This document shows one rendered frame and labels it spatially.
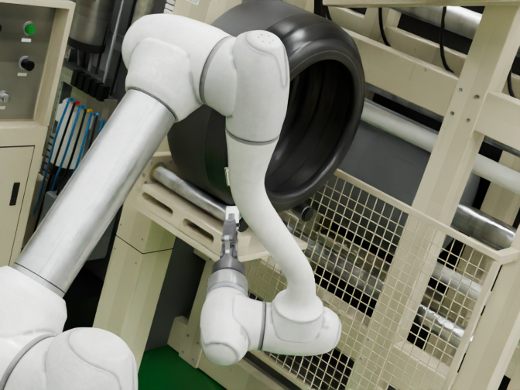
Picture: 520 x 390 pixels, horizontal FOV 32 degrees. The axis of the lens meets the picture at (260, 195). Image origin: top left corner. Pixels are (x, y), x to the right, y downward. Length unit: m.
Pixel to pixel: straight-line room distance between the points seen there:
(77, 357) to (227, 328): 0.53
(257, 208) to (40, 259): 0.43
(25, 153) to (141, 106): 1.15
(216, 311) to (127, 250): 0.94
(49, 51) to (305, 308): 1.21
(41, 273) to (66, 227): 0.09
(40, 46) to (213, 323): 1.12
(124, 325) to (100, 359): 1.45
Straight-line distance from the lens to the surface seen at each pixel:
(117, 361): 1.43
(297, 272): 1.83
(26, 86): 2.71
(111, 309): 2.89
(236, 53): 1.58
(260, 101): 1.58
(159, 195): 2.53
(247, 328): 1.90
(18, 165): 2.74
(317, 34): 2.33
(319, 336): 1.92
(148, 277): 2.82
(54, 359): 1.44
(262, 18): 2.35
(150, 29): 1.67
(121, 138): 1.60
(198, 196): 2.47
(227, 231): 2.07
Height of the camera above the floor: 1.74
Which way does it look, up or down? 19 degrees down
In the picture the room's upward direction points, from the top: 17 degrees clockwise
